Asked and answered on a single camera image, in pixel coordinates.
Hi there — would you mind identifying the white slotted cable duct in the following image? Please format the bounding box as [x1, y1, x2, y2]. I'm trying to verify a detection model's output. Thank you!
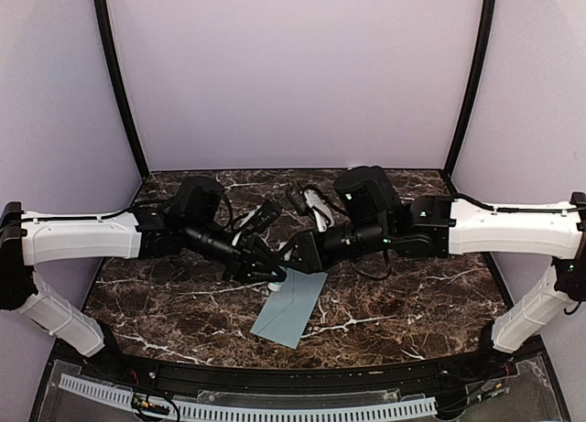
[58, 373, 437, 421]

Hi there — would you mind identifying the left black frame post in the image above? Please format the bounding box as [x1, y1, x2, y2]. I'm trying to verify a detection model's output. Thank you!
[93, 0, 150, 179]

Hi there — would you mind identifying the white green glue stick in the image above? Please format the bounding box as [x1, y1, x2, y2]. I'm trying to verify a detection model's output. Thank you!
[267, 266, 287, 292]

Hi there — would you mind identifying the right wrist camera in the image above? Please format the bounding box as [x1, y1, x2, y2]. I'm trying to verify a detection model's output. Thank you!
[286, 184, 335, 233]

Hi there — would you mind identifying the right black frame post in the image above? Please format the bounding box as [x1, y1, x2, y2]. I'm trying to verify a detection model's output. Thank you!
[443, 0, 496, 178]

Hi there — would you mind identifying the teal envelope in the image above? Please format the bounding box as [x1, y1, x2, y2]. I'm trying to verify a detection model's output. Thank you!
[250, 268, 328, 350]

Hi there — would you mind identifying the black frame post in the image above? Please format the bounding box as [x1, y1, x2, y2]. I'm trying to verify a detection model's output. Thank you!
[93, 0, 150, 179]
[443, 0, 496, 178]

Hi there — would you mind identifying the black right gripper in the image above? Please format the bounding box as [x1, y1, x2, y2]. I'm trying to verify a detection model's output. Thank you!
[272, 217, 392, 275]

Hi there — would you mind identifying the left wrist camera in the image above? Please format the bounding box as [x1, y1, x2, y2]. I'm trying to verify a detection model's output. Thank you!
[232, 200, 282, 245]

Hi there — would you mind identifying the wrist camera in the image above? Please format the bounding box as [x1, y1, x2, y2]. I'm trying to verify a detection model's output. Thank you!
[286, 184, 335, 233]
[232, 200, 282, 245]

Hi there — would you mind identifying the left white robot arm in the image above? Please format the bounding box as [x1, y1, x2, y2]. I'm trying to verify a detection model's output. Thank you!
[1, 176, 287, 382]

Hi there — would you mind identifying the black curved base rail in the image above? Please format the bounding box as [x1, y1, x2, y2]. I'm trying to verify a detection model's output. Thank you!
[81, 348, 514, 398]

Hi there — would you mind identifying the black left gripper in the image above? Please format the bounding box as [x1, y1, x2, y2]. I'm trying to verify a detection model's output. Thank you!
[184, 218, 288, 284]

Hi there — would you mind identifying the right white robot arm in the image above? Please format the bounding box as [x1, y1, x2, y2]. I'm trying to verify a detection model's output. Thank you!
[277, 166, 585, 380]

